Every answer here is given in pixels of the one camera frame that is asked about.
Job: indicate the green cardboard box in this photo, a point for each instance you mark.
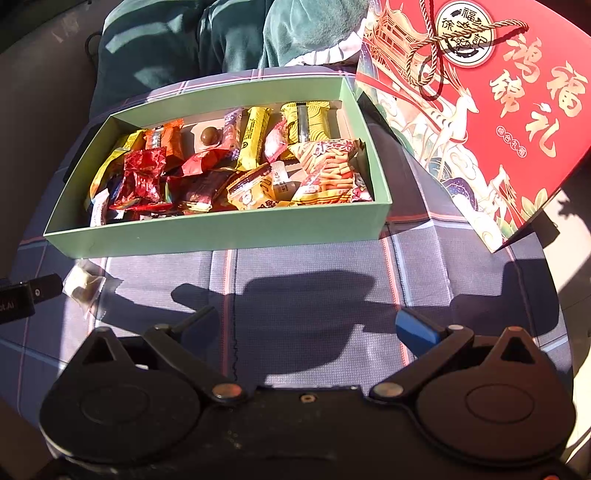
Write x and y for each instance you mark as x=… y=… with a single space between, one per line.
x=207 y=230

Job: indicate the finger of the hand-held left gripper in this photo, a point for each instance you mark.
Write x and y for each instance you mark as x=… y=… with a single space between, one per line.
x=46 y=287

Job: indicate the yellow wavy snack packet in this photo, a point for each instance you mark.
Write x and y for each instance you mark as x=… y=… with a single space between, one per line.
x=318 y=120

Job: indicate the red white-print snack packet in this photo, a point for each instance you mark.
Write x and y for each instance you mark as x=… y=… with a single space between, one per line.
x=203 y=161

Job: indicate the orange stick snack packet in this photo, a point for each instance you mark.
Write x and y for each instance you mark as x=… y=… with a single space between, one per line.
x=328 y=175

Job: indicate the yellow bar snack packet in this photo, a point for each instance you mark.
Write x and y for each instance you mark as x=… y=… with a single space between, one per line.
x=253 y=138

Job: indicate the clear small candy packet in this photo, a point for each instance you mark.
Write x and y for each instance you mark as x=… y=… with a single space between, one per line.
x=83 y=281

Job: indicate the brown chocolate ball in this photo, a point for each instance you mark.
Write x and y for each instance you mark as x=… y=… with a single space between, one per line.
x=209 y=136

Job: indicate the white pink candy packet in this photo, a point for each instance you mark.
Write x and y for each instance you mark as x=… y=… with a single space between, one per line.
x=276 y=143

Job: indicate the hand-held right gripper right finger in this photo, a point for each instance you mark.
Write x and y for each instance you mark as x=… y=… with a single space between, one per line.
x=418 y=330

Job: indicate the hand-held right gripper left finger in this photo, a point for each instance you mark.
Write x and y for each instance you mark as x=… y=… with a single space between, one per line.
x=198 y=325

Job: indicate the orange wavy snack packet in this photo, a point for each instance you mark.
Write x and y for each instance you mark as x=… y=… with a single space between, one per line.
x=168 y=138

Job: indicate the red foil candy wrapper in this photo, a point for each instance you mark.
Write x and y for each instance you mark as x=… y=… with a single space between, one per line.
x=138 y=177

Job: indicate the pink purple candy packet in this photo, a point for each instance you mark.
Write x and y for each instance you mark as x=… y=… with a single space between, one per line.
x=232 y=129

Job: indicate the yellow text-print snack packet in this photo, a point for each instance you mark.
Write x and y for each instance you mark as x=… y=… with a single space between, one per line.
x=104 y=170

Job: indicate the yellow cartoon snack packet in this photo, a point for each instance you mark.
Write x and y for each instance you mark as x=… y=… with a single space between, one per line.
x=251 y=189

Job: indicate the teal quilt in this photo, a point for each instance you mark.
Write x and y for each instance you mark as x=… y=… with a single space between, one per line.
x=157 y=50

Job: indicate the teal white-frilled pillow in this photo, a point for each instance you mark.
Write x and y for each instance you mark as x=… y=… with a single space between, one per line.
x=314 y=27

